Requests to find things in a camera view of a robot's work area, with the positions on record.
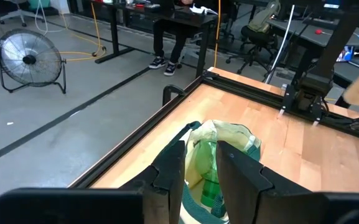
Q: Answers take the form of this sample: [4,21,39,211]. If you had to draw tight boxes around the yellow hanging cable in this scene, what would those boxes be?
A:
[213,0,222,68]

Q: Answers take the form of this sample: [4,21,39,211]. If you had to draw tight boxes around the grey desk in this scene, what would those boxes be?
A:
[268,15,359,88]

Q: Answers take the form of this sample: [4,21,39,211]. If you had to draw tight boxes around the black desk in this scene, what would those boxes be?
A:
[88,0,219,78]

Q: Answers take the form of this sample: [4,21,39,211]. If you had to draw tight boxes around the yellow floor cable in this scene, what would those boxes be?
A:
[47,0,107,62]

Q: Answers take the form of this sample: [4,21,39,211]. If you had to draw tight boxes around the olive backpack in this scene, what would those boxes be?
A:
[247,0,281,34]

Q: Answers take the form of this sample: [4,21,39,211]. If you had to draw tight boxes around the black frame corner handle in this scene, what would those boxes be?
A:
[162,84,187,106]

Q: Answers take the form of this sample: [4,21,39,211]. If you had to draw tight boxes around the small lit screen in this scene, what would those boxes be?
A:
[336,45,355,63]

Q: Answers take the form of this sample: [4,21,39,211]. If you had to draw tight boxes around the black office chair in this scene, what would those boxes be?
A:
[225,24,279,75]

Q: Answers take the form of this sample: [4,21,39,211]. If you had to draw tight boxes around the round metal floor fan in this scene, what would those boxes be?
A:
[0,29,67,95]

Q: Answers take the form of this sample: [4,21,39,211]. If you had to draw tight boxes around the green plastic spray bottle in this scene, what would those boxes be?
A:
[193,139,226,218]

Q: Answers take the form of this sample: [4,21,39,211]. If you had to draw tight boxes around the person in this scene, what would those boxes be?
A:
[148,0,230,77]

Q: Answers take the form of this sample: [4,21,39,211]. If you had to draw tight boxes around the white office chair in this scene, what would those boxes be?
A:
[0,0,46,27]

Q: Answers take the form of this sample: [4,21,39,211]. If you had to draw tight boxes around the beige green gardening bag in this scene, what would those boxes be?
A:
[163,119,263,224]

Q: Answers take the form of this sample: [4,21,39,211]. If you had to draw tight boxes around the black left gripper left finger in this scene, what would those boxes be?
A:
[119,140,186,224]

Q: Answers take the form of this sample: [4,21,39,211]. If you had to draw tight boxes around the white papers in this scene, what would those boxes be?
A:
[189,3,219,16]

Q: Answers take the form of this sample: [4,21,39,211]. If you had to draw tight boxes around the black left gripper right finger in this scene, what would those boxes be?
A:
[216,140,311,224]

